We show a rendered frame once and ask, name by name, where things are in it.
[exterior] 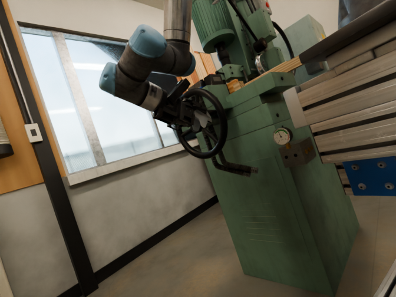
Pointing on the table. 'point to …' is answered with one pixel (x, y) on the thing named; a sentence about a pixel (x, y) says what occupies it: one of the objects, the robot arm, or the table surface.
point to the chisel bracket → (231, 72)
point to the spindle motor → (211, 24)
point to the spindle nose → (223, 57)
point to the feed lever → (261, 45)
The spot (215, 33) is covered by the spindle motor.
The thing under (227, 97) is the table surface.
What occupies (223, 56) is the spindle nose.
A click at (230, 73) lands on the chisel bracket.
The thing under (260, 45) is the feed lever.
